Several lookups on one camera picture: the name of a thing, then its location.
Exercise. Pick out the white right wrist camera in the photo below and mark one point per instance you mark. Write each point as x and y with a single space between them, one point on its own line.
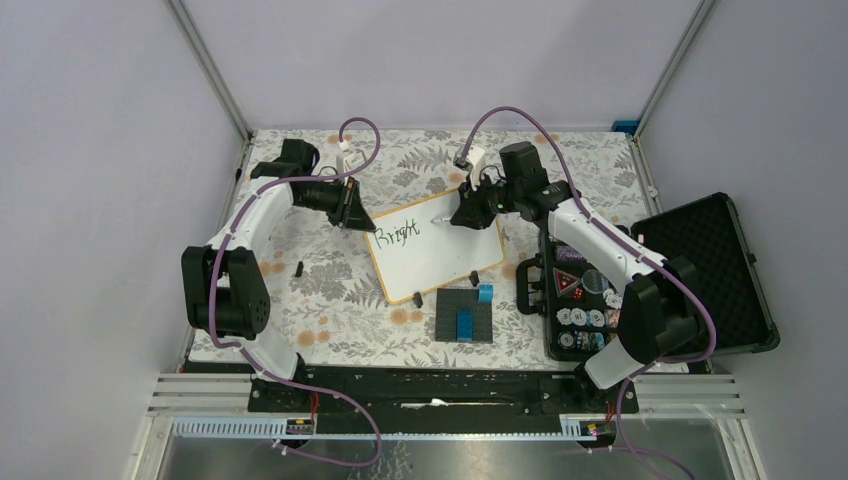
472 162

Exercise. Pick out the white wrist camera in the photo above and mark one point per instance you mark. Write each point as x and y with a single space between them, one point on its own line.
472 162
347 161

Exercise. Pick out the yellow framed whiteboard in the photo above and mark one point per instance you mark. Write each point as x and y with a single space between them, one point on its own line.
410 254

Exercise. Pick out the dark grey brick baseplate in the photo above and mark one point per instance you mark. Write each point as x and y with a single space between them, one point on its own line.
448 302

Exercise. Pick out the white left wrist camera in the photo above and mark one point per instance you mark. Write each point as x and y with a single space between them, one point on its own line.
347 161

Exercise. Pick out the light blue toy brick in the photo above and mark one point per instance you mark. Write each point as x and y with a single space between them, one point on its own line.
485 293

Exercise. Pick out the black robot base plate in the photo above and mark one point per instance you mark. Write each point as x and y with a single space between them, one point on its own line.
432 401

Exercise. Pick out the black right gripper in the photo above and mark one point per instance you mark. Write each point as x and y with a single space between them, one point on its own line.
471 213

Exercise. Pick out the black poker chip case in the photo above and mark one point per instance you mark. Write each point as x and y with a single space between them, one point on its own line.
704 248

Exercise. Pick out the blue corner bracket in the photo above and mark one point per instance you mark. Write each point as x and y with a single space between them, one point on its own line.
628 127

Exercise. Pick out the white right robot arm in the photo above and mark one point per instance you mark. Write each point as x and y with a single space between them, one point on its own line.
609 265

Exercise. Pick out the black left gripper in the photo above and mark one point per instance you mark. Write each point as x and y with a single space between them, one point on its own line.
349 212

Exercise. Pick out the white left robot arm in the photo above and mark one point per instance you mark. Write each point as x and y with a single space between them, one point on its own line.
225 292

